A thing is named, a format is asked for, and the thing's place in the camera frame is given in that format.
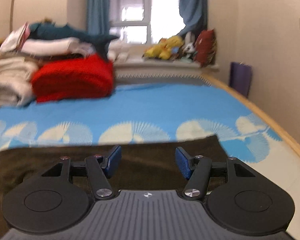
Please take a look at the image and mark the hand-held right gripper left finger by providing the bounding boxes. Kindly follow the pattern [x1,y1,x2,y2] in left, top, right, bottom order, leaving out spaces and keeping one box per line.
[41,145,122,201]

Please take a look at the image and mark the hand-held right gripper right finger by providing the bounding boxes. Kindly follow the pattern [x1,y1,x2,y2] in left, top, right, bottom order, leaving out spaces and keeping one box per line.
[175,147,259,201]

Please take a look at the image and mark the dark brown pants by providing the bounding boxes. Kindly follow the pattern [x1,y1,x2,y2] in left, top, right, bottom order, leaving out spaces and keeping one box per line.
[0,134,230,239]

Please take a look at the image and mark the blue printed bed sheet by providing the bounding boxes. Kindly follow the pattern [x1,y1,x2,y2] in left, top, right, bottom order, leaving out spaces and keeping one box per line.
[0,83,300,230]

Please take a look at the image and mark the red folded blanket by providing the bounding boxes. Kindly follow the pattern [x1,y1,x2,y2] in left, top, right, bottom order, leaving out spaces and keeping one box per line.
[31,54,115,103]

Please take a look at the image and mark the white window sill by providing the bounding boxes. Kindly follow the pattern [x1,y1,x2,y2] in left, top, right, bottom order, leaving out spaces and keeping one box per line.
[114,57,219,72]

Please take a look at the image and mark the purple paper bag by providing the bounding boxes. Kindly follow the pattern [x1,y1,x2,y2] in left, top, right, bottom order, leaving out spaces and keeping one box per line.
[229,62,253,98]

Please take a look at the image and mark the white bear plush toy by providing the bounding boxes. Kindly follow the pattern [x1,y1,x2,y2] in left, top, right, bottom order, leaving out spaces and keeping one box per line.
[108,40,130,63]

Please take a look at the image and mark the panda plush toy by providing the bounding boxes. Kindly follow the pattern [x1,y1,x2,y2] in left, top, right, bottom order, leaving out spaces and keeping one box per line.
[181,31,198,55]

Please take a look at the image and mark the red cushion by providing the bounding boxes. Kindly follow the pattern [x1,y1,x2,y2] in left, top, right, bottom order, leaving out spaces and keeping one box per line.
[194,29,217,68]

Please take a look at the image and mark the yellow plush toy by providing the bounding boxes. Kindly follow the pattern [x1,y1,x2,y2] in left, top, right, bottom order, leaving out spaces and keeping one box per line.
[142,36,184,60]

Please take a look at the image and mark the white folded blanket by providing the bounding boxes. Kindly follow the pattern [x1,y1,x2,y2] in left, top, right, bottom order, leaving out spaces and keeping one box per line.
[22,37,95,55]

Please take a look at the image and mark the beige folded quilt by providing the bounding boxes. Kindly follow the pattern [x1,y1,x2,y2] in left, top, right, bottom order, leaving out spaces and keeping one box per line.
[0,56,40,108]

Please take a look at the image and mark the blue shark plush toy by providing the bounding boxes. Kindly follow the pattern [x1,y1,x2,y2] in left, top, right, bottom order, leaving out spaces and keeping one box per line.
[27,22,120,58]

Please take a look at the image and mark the white framed window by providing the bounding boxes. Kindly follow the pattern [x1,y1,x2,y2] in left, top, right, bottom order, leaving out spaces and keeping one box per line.
[109,0,185,45]

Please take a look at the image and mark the blue curtain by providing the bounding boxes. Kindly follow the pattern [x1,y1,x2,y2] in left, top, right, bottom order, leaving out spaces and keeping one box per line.
[176,0,209,38]
[86,0,112,35]

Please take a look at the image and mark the pink and white cloth stack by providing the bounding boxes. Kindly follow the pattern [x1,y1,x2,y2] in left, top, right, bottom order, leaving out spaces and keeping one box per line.
[0,22,32,55]

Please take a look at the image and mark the wooden bed frame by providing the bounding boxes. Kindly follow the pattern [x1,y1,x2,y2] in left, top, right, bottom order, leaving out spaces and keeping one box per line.
[0,39,300,169]

